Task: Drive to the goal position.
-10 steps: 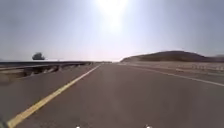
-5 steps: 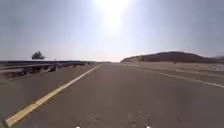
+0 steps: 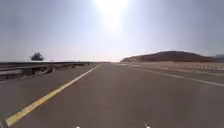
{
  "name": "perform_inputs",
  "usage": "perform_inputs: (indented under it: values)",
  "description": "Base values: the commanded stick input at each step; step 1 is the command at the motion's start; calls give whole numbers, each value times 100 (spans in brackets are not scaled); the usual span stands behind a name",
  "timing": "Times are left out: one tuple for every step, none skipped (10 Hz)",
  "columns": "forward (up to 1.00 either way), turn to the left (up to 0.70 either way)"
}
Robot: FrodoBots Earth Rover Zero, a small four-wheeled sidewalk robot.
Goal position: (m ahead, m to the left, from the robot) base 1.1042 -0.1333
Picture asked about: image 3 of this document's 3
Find dark hill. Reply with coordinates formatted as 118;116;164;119
120;50;218;63

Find grey metal guardrail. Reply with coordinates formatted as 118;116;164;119
0;61;93;83

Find dark round tree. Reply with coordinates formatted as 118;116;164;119
29;51;45;62

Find white painted line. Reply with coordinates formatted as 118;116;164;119
116;63;224;88

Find grey asphalt road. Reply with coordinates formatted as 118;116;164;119
0;62;224;128

